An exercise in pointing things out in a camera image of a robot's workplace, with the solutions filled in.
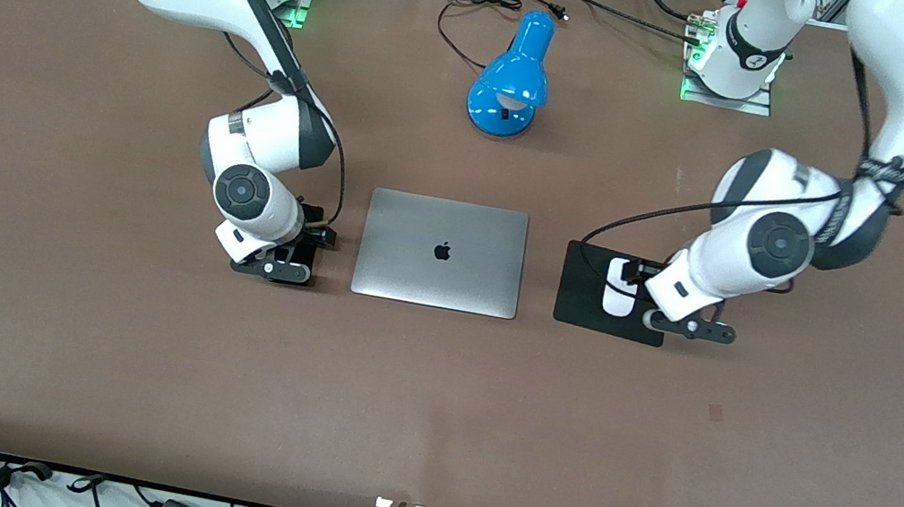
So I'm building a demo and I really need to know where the white computer mouse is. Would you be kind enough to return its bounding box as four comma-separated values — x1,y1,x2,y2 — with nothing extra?
598,254,645,321

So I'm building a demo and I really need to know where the black cable to arm base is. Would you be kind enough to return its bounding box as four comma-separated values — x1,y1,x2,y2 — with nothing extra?
477,0,712,49

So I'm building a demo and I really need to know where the black mouse pad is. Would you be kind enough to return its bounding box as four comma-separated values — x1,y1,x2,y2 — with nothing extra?
550,238,678,349

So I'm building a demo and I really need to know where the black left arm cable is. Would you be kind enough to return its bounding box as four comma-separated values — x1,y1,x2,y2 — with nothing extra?
573,8,904,340

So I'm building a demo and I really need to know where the blue desk lamp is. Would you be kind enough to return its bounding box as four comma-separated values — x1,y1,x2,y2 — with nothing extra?
461,2,562,144

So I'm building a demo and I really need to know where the silver closed laptop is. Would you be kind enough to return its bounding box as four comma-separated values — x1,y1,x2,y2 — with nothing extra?
349,185,533,322

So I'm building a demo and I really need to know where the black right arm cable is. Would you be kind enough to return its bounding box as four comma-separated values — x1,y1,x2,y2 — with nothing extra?
194,31,368,238

